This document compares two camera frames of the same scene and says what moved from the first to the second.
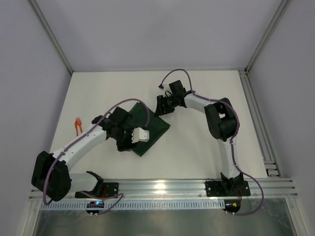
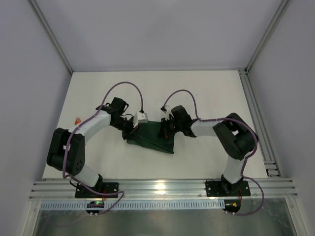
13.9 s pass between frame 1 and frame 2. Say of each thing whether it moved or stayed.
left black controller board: stayed
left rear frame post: stayed
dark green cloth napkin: moved
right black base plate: stayed
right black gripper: moved
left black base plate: stayed
